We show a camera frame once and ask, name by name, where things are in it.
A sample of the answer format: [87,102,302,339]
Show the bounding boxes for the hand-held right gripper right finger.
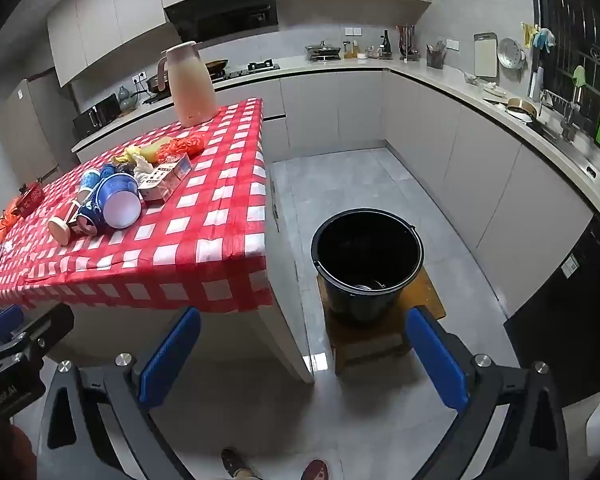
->
[406,306,570,480]

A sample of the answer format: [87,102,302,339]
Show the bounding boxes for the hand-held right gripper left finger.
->
[35,306,202,480]

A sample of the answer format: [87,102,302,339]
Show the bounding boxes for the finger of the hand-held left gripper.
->
[0,304,26,345]
[10,304,75,361]

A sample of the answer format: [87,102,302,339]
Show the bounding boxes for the black bucket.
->
[311,209,426,325]

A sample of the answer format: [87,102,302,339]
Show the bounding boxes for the green and white carton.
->
[139,154,192,202]

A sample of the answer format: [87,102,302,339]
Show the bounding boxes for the yellow sponge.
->
[141,136,176,163]

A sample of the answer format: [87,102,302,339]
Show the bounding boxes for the person's left forearm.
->
[0,420,37,480]

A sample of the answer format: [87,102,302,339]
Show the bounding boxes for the wooden stool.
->
[316,266,447,376]

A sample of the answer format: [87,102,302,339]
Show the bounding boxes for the small beige bottle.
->
[48,200,81,246]

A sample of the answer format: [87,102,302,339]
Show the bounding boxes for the dark blue patterned paper cup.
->
[75,195,103,235]

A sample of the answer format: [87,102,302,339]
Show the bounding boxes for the grey kitchen island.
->
[45,160,316,386]

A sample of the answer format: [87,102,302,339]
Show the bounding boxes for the red checked tablecloth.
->
[0,99,274,311]

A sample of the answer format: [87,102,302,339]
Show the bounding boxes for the black built-in dishwasher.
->
[502,212,600,408]

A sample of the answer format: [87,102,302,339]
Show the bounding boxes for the light blue paper cup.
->
[78,170,101,196]

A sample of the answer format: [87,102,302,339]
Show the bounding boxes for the person's right foot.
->
[301,458,330,480]

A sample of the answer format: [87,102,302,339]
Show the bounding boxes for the crumpled tissue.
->
[131,155,153,184]

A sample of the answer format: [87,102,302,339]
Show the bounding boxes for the grey refrigerator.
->
[2,79,61,181]

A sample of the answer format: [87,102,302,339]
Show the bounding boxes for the black microwave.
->
[72,94,122,138]

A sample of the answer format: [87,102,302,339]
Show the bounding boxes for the grey lower kitchen cabinets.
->
[72,67,596,316]

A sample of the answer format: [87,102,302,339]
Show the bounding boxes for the cooking pot with lid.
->
[145,74,173,98]

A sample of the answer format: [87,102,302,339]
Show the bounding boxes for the bamboo steamer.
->
[505,97,533,121]

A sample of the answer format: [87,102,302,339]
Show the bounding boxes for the pink thermos jug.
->
[155,41,218,128]

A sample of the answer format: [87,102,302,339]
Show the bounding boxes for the steel faucet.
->
[560,85,581,141]

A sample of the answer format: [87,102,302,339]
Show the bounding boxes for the metal dish rack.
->
[540,89,581,121]

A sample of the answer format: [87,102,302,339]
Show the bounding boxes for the dark utensil holder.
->
[426,40,447,69]

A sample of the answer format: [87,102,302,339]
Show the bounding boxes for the white cutting board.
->
[474,32,499,78]

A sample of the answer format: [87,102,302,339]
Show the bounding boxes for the steel colander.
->
[497,37,526,68]

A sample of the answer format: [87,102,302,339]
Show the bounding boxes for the steel pan with lid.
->
[305,41,342,62]

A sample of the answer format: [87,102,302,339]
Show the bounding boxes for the black range hood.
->
[163,0,279,43]

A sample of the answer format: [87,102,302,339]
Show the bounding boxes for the hanging rubber gloves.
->
[520,22,556,53]

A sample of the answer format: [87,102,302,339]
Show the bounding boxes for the window with dark grille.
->
[527,0,600,146]

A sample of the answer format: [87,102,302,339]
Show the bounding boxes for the grey upper wall cabinets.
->
[47,0,433,86]

